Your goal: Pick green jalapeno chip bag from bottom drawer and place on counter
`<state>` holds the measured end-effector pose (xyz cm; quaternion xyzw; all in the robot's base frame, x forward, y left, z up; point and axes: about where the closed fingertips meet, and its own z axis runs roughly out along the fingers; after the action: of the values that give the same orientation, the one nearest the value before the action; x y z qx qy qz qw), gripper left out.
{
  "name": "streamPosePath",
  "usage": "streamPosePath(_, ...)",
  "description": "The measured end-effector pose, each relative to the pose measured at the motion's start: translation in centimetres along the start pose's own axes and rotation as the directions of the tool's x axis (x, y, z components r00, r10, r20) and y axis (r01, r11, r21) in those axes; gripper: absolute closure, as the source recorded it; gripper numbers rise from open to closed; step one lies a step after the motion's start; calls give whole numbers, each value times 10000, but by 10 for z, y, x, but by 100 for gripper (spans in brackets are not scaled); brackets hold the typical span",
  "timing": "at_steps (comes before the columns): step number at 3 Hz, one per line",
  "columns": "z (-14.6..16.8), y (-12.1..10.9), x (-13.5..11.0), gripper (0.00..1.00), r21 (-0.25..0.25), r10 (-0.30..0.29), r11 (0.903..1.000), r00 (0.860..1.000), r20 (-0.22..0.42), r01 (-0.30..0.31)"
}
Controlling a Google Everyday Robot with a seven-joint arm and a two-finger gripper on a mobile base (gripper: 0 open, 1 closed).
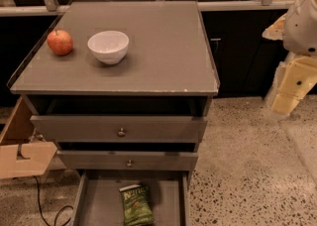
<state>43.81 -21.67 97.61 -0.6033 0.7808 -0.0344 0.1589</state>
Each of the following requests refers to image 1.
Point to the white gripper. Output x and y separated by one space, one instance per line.
302 27

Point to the green jalapeno chip bag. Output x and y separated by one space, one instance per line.
137 211

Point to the grey drawer cabinet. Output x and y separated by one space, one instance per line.
127 106

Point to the grey middle drawer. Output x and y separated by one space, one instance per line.
106 160

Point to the grey drawer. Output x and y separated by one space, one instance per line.
98 201
123 129
106 160

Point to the grey top drawer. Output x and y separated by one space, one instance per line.
123 129

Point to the grey bottom drawer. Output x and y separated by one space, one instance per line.
98 201

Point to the white ceramic bowl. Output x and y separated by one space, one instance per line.
109 47

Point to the red apple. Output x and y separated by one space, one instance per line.
60 42

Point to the brown cardboard box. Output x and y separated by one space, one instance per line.
20 157

